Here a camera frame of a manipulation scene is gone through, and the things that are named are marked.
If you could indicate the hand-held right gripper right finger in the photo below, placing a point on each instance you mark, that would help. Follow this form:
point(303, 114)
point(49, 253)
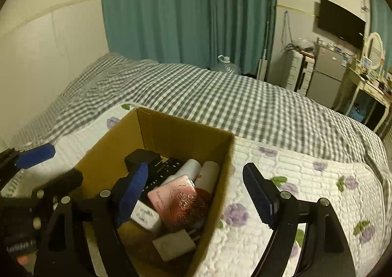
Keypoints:
point(258, 197)

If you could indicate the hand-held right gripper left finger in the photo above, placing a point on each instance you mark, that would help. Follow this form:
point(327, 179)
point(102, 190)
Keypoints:
point(131, 194)

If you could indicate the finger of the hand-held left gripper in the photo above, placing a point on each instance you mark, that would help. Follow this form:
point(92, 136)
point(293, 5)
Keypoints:
point(35, 156)
point(66, 180)

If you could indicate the white charger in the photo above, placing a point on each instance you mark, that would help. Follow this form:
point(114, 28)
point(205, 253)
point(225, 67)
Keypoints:
point(145, 212)

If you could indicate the black remote control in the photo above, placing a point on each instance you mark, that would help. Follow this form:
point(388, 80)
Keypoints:
point(162, 172)

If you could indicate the black power adapter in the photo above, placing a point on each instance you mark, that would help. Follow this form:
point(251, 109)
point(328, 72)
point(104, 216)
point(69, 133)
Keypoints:
point(141, 157)

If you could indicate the pink rose print box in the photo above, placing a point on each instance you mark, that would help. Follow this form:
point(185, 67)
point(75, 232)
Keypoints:
point(171, 194)

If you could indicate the white bottle red print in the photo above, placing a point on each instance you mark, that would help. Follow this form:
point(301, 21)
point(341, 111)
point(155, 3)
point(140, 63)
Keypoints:
point(209, 172)

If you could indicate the plain white bottle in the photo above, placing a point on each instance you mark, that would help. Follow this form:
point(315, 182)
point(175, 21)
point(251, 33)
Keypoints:
point(190, 168)

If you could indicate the white plug adapter block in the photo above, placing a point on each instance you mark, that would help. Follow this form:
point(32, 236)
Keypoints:
point(173, 244)

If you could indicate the brown cardboard box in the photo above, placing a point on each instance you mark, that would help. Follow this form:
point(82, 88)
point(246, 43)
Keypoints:
point(171, 130)

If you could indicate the white floral quilt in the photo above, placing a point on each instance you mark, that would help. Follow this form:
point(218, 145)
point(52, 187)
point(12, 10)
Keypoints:
point(306, 179)

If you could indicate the grey checkered bed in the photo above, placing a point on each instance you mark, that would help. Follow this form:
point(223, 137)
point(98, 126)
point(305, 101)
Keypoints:
point(214, 96)

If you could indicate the white suitcase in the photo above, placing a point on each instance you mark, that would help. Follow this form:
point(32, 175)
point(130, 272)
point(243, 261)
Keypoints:
point(295, 71)

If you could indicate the white stick vacuum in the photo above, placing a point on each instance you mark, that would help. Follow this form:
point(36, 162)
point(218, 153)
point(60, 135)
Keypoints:
point(263, 65)

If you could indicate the blue bucket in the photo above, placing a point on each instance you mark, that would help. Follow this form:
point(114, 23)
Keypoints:
point(360, 113)

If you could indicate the clear water jug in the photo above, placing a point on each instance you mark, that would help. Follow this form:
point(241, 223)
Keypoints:
point(225, 66)

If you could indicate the silver fridge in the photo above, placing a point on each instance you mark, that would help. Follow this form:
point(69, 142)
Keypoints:
point(329, 68)

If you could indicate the white dressing table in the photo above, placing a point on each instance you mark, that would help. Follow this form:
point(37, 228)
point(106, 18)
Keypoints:
point(367, 87)

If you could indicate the clear plastic bag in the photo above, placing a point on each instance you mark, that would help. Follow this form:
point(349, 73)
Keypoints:
point(300, 45)

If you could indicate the green curtain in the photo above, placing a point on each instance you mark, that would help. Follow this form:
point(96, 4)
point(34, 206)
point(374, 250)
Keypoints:
point(153, 10)
point(379, 13)
point(242, 13)

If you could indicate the white oval mirror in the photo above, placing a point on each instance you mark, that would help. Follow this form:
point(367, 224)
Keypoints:
point(374, 51)

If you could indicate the black wall television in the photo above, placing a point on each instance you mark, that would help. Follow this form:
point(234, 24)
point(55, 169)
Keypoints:
point(340, 22)

